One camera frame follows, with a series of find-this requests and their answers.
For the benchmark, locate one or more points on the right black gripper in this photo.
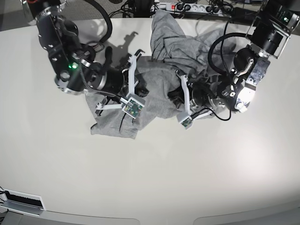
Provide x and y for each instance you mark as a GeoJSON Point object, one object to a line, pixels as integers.
{"type": "Point", "coordinates": [112, 81]}

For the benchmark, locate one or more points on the white power strip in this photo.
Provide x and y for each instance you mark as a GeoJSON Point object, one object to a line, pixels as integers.
{"type": "Point", "coordinates": [181, 8]}

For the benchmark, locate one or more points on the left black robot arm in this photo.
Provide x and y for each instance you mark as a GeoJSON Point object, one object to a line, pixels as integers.
{"type": "Point", "coordinates": [274, 23]}

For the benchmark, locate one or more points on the white cable tray box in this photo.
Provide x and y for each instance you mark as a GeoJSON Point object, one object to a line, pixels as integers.
{"type": "Point", "coordinates": [20, 202]}

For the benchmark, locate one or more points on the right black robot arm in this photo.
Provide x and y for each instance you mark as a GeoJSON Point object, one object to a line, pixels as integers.
{"type": "Point", "coordinates": [80, 68]}

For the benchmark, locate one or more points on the grey t-shirt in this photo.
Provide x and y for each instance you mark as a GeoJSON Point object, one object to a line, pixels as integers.
{"type": "Point", "coordinates": [171, 50]}

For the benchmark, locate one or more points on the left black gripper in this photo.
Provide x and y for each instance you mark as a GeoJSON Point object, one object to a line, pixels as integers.
{"type": "Point", "coordinates": [201, 96]}

